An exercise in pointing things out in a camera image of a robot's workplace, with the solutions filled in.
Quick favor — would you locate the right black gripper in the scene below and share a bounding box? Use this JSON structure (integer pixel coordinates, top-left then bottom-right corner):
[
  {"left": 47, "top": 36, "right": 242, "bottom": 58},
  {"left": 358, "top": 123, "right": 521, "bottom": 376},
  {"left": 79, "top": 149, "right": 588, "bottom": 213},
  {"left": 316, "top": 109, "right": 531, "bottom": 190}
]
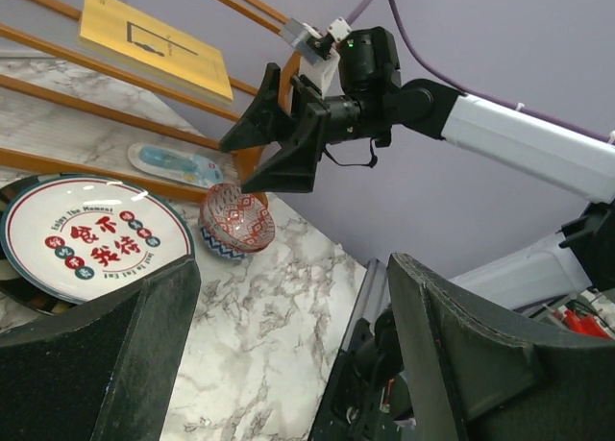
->
[{"left": 218, "top": 62, "right": 380, "bottom": 193}]

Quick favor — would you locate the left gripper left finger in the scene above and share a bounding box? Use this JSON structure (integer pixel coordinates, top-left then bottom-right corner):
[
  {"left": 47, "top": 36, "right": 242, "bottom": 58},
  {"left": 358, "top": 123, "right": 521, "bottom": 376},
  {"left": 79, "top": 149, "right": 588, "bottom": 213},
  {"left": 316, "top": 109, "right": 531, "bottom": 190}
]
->
[{"left": 1, "top": 256, "right": 200, "bottom": 440}]

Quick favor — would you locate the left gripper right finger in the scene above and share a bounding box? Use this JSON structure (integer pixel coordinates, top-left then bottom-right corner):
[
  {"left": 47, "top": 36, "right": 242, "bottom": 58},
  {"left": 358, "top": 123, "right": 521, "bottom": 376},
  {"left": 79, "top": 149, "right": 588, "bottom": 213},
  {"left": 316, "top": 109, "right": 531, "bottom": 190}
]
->
[{"left": 387, "top": 253, "right": 614, "bottom": 440}]

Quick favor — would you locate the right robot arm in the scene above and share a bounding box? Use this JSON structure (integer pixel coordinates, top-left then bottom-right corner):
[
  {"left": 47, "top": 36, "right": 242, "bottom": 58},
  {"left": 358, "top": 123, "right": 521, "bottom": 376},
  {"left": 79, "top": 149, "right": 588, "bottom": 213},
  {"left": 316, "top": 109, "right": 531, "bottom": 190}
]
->
[{"left": 220, "top": 21, "right": 614, "bottom": 440}]

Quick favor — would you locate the orange wooden shelf rack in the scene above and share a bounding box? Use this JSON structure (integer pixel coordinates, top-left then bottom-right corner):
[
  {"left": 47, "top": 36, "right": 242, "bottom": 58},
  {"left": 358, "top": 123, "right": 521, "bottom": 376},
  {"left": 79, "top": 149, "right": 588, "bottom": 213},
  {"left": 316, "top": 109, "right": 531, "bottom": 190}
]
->
[{"left": 0, "top": 0, "right": 304, "bottom": 205}]

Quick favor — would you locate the red patterned glass bowl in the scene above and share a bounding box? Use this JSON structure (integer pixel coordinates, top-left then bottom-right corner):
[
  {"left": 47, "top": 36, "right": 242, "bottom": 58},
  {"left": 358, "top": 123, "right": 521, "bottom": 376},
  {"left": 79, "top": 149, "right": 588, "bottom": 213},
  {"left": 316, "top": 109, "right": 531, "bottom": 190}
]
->
[{"left": 198, "top": 183, "right": 276, "bottom": 260}]

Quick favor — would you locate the black mounting base bar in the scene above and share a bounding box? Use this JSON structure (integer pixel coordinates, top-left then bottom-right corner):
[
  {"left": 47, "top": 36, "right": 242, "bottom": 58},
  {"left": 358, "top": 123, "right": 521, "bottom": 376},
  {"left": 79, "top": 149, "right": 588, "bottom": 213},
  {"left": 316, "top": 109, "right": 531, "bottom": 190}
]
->
[{"left": 308, "top": 259, "right": 418, "bottom": 440}]

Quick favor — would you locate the black rimmed printed plate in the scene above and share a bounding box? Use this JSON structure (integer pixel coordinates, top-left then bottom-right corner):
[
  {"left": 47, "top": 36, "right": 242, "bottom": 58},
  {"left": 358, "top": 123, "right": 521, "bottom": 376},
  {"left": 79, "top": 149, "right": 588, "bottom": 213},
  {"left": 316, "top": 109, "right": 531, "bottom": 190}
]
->
[{"left": 1, "top": 174, "right": 194, "bottom": 315}]

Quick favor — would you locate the yellow paper card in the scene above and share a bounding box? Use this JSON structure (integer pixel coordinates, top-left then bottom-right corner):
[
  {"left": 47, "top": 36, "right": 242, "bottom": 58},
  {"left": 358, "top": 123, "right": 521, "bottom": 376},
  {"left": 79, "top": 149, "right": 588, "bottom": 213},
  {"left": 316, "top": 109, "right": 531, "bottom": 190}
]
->
[{"left": 79, "top": 0, "right": 234, "bottom": 104}]

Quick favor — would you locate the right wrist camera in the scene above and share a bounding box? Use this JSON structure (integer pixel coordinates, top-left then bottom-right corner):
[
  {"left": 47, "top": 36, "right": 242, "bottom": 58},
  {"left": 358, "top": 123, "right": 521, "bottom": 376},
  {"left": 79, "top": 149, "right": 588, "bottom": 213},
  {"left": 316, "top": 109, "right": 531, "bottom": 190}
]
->
[{"left": 281, "top": 17, "right": 352, "bottom": 97}]

